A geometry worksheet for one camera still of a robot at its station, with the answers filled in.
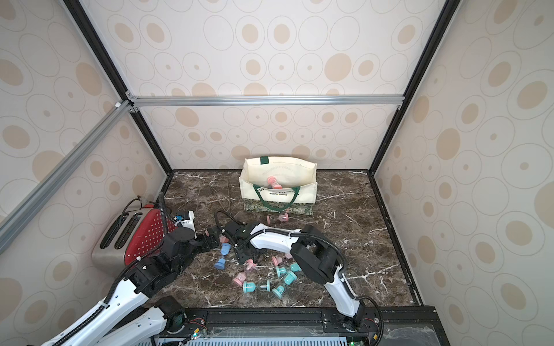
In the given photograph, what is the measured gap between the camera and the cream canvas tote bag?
918mm

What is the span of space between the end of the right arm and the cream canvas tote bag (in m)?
0.22

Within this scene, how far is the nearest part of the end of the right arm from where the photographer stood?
2.13ft
